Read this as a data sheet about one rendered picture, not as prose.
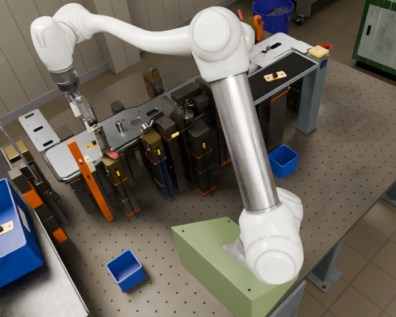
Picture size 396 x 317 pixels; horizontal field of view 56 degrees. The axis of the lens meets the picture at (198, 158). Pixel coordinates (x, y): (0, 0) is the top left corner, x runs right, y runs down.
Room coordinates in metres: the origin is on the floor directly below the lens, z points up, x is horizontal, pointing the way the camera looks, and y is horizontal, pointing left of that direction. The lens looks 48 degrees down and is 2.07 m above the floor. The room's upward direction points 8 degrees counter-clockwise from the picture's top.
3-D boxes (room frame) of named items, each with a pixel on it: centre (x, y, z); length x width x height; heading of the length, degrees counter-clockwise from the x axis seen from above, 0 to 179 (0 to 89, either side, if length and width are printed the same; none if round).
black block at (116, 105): (1.39, 0.35, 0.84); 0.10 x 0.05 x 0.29; 31
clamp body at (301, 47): (1.52, -0.58, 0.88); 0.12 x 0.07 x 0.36; 31
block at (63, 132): (1.27, 0.59, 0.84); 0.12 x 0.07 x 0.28; 31
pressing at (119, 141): (1.39, 0.01, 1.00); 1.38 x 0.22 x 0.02; 121
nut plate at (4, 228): (0.74, 0.70, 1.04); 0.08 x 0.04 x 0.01; 111
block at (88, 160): (0.99, 0.42, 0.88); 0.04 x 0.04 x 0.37; 31
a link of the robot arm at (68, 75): (1.13, 0.42, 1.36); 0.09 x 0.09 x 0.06
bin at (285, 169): (1.10, -0.39, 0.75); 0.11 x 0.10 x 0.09; 121
